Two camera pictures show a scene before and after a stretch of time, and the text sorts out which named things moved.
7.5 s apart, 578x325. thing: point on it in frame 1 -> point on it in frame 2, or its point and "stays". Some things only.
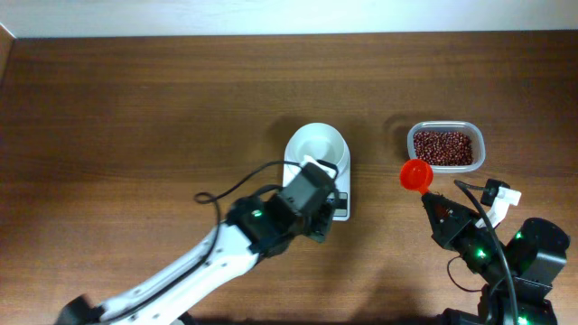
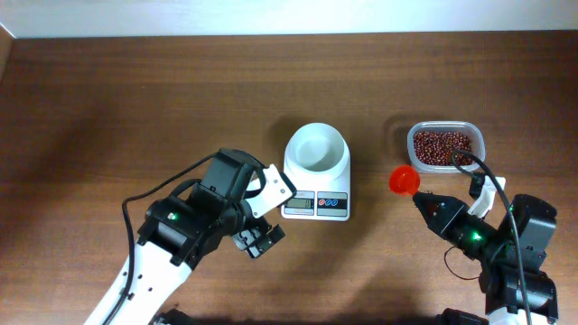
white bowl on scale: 317,140 stays
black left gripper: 320,213 -> 247,239
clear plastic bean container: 450,146 stays
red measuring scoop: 416,174 -> 405,180
